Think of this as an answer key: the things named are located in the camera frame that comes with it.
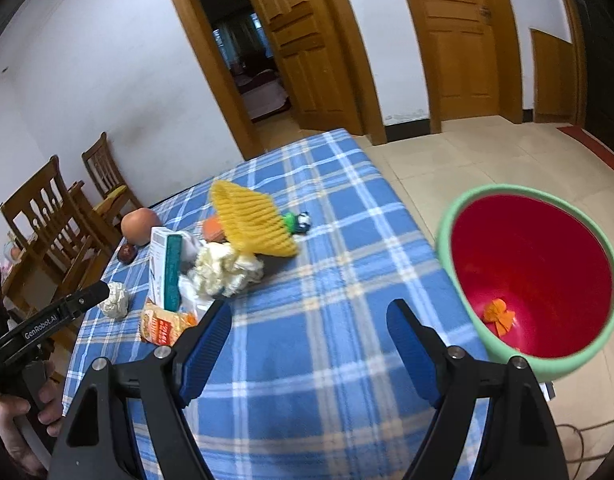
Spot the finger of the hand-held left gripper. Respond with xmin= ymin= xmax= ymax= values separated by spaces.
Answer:
xmin=62 ymin=282 xmax=110 ymax=319

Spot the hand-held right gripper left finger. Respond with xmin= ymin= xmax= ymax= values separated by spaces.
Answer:
xmin=47 ymin=300 xmax=232 ymax=480

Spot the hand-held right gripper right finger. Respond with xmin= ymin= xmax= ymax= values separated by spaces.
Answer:
xmin=386 ymin=299 xmax=570 ymax=480

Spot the small paper ball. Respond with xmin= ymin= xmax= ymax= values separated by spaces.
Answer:
xmin=98 ymin=282 xmax=130 ymax=320

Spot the orange snack packet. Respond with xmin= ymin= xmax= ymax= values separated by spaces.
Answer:
xmin=139 ymin=297 xmax=200 ymax=347

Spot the white tissue wad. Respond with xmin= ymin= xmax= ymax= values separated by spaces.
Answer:
xmin=187 ymin=242 xmax=265 ymax=298

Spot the white and teal box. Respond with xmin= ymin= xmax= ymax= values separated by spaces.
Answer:
xmin=148 ymin=226 xmax=185 ymax=311

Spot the orange box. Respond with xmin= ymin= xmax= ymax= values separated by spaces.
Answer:
xmin=203 ymin=216 xmax=228 ymax=243

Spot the yellow foam fruit net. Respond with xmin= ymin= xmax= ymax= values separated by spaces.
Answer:
xmin=209 ymin=179 xmax=298 ymax=258

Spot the red bin with green rim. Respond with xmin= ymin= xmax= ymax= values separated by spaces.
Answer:
xmin=434 ymin=185 xmax=614 ymax=381

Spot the person's left hand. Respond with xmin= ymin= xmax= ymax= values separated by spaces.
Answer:
xmin=0 ymin=381 xmax=64 ymax=477

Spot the white plastic wrapper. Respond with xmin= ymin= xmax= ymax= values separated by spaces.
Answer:
xmin=179 ymin=272 xmax=218 ymax=321

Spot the large apple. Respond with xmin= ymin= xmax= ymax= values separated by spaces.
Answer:
xmin=121 ymin=208 xmax=162 ymax=247

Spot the large wooden chair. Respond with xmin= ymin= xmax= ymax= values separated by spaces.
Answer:
xmin=0 ymin=156 xmax=112 ymax=321

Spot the blue plaid tablecloth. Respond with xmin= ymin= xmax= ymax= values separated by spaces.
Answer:
xmin=69 ymin=129 xmax=492 ymax=480

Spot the wooden chair with yellow cushion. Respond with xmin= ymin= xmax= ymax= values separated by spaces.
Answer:
xmin=82 ymin=132 xmax=142 ymax=221

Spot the green toy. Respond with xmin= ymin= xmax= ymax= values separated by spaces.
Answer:
xmin=281 ymin=211 xmax=312 ymax=235

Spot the bed with pink cover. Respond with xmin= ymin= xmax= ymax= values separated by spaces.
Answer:
xmin=232 ymin=67 xmax=290 ymax=121

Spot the red floor mat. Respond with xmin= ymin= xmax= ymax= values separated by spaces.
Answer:
xmin=557 ymin=125 xmax=614 ymax=171

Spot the low wooden panel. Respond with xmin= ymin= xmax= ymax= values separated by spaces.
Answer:
xmin=531 ymin=29 xmax=580 ymax=125

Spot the closed wooden door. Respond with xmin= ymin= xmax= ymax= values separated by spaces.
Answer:
xmin=392 ymin=0 xmax=522 ymax=133

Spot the open wooden door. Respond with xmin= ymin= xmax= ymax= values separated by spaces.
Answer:
xmin=243 ymin=0 xmax=364 ymax=136

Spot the grey cable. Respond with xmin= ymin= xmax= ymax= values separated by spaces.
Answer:
xmin=552 ymin=422 xmax=614 ymax=468

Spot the wooden door frame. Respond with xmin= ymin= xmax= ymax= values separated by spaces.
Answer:
xmin=157 ymin=0 xmax=388 ymax=161

